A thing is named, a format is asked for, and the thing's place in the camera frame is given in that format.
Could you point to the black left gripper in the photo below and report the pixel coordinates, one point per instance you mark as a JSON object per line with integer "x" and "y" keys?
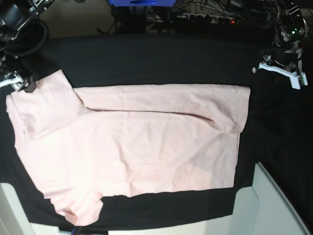
{"x": 287, "y": 62}

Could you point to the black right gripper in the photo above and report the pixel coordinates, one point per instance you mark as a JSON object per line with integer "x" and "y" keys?
{"x": 10, "y": 66}

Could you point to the pink T-shirt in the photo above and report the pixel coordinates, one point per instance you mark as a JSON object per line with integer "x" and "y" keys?
{"x": 79, "y": 145}

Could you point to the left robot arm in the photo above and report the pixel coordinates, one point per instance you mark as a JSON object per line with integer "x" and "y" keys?
{"x": 289, "y": 25}

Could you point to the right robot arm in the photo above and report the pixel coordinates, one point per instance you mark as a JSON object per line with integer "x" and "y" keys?
{"x": 22, "y": 33}

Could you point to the black table cloth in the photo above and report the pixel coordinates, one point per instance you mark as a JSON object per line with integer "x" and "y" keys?
{"x": 278, "y": 132}

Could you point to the blue box with hole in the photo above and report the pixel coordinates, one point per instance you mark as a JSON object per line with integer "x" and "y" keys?
{"x": 122, "y": 3}

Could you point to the white bin right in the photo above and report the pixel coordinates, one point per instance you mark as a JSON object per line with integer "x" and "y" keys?
{"x": 263, "y": 209}

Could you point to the white bin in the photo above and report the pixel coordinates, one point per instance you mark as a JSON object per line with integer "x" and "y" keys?
{"x": 263, "y": 209}
{"x": 13, "y": 220}

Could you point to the white bin left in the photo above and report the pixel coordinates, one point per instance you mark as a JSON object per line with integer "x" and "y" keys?
{"x": 13, "y": 220}

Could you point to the orange blue clamp bottom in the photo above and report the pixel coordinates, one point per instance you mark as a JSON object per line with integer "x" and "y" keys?
{"x": 76, "y": 231}

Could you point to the black power strip with cables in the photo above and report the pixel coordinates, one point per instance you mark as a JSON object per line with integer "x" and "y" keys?
{"x": 185, "y": 16}

